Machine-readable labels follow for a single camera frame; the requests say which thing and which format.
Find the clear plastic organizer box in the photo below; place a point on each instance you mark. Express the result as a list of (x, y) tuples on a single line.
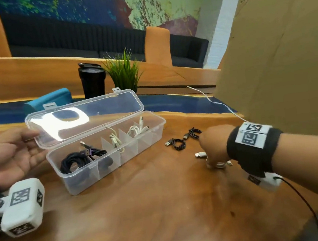
[(138, 144)]

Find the person's right forearm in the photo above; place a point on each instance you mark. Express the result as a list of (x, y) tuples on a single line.
[(315, 164)]

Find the person's right hand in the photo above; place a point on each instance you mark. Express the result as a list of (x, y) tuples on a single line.
[(216, 146)]

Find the black right wristband with marker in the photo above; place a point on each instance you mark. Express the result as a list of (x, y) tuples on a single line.
[(252, 159)]

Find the black cylinder pot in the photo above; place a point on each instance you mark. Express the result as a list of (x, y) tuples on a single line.
[(93, 80)]

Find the green potted plant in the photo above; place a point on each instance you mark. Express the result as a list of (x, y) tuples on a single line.
[(123, 71)]

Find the black sofa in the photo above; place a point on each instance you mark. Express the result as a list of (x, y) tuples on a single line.
[(80, 36)]

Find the brown cardboard sheet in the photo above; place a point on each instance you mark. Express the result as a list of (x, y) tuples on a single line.
[(283, 53)]

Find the person's left hand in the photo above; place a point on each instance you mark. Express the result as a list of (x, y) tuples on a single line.
[(6, 159)]

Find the colourful abstract wall painting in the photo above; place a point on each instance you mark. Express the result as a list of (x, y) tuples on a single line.
[(148, 3)]

